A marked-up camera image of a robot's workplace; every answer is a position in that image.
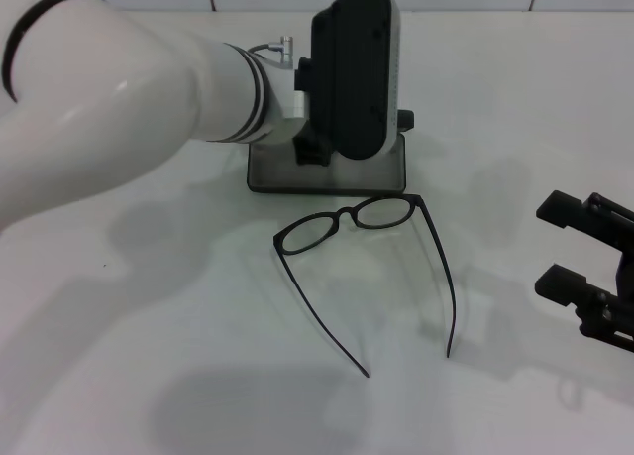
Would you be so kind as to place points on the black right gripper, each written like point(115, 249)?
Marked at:
point(626, 276)

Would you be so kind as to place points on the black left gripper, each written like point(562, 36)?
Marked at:
point(312, 150)

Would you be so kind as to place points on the black glasses case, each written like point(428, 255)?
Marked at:
point(322, 180)

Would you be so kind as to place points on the black glasses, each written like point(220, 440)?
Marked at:
point(345, 213)

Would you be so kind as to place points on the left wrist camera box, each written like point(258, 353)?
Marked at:
point(356, 68)

